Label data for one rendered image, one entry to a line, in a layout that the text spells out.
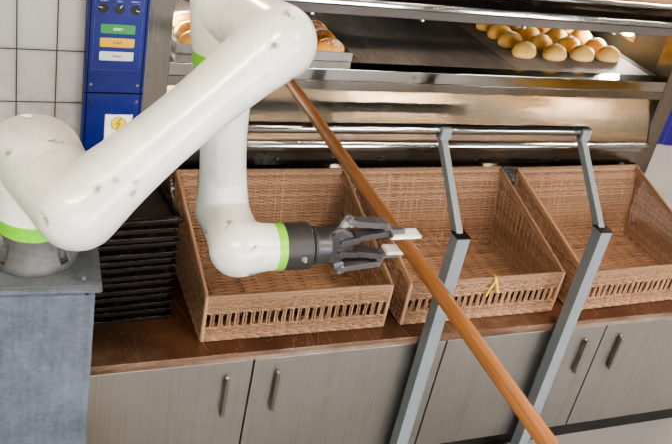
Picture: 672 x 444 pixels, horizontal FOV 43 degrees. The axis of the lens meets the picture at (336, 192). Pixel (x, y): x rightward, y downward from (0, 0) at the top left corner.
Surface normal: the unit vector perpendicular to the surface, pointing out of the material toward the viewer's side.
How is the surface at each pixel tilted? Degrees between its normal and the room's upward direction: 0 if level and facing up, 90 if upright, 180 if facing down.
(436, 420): 90
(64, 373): 90
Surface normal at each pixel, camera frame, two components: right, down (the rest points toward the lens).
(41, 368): 0.28, 0.51
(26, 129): 0.07, -0.81
